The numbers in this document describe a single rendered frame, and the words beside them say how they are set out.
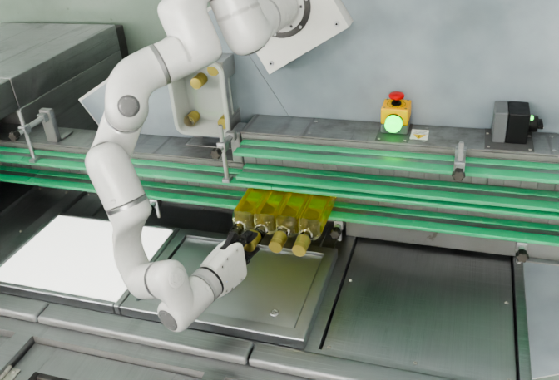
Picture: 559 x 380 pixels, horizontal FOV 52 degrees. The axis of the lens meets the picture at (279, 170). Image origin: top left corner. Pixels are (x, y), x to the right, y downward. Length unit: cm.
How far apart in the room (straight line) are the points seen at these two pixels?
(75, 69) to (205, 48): 125
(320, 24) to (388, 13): 17
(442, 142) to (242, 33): 59
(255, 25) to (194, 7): 13
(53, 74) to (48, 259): 81
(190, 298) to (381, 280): 54
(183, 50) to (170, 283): 46
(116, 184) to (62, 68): 123
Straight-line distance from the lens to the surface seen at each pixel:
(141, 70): 115
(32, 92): 220
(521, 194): 150
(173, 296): 117
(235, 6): 120
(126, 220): 115
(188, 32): 117
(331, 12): 147
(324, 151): 149
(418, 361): 134
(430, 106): 157
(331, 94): 160
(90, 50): 246
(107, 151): 115
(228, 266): 128
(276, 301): 142
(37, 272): 170
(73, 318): 152
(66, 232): 183
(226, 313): 141
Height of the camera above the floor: 219
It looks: 55 degrees down
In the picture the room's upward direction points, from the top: 148 degrees counter-clockwise
